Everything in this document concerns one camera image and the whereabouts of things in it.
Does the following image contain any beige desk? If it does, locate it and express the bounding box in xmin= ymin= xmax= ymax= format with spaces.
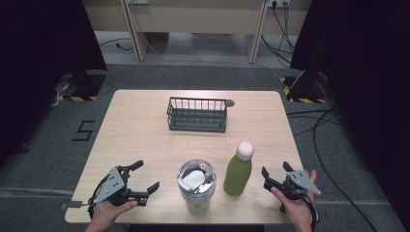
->
xmin=81 ymin=0 xmax=312 ymax=64

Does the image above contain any black power cable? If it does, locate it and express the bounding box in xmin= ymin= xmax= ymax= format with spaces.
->
xmin=260 ymin=2 xmax=293 ymax=67
xmin=272 ymin=1 xmax=296 ymax=54

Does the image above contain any black curtain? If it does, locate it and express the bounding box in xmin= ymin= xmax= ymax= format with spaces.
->
xmin=0 ymin=0 xmax=108 ymax=167
xmin=289 ymin=0 xmax=410 ymax=226

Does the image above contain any grey flat tab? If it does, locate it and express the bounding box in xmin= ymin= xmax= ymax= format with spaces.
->
xmin=60 ymin=200 xmax=84 ymax=210

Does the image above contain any white power strip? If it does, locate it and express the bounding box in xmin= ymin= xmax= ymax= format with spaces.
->
xmin=268 ymin=0 xmax=291 ymax=9

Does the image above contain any green bottle with white cap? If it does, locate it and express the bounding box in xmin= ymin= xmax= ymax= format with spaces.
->
xmin=222 ymin=140 xmax=255 ymax=197

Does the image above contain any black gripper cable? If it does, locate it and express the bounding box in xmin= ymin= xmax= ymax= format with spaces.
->
xmin=301 ymin=191 xmax=321 ymax=232
xmin=87 ymin=175 xmax=112 ymax=220

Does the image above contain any person's right hand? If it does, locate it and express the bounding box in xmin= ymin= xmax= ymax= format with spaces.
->
xmin=270 ymin=169 xmax=319 ymax=232

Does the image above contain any black stand base striped tape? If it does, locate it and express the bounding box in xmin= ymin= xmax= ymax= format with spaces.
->
xmin=279 ymin=70 xmax=329 ymax=104
xmin=54 ymin=69 xmax=108 ymax=102

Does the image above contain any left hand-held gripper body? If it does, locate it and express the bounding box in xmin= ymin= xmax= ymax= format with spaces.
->
xmin=91 ymin=164 xmax=149 ymax=207

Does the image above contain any long black floor cable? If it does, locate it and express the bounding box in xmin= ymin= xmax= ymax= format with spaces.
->
xmin=285 ymin=108 xmax=379 ymax=232

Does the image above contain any person's left hand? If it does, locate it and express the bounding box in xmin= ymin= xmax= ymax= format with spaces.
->
xmin=84 ymin=199 xmax=140 ymax=232

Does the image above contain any black wire basket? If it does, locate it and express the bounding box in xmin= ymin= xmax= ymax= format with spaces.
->
xmin=165 ymin=97 xmax=228 ymax=133

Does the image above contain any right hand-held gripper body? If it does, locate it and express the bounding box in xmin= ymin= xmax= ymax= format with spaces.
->
xmin=273 ymin=169 xmax=323 ymax=202

